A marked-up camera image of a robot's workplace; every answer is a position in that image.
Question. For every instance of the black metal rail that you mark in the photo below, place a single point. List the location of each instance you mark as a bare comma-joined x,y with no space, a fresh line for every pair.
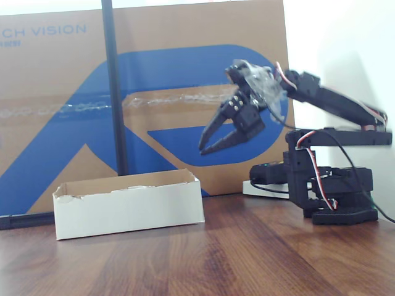
24,220

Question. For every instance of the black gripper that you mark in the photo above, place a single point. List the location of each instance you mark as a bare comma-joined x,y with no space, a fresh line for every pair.
247,118

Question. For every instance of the white power strip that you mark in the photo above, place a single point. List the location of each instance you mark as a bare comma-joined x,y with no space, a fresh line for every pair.
262,191

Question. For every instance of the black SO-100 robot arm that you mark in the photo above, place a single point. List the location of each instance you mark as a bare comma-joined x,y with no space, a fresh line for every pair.
339,135

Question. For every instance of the white cardboard box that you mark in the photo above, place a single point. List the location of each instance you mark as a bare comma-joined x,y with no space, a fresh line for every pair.
129,212

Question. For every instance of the brown carton with blue print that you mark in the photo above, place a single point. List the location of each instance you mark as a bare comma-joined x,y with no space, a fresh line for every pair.
185,31

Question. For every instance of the black power adapter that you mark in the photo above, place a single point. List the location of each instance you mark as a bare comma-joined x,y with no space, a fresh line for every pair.
268,172

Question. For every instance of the black camera wrapped in plastic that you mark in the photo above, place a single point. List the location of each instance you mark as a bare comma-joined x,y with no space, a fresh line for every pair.
262,83

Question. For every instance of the green clamp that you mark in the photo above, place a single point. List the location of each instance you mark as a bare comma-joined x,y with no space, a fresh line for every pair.
372,203

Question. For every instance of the black metal pole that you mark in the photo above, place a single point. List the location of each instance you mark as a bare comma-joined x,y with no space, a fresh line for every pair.
114,92

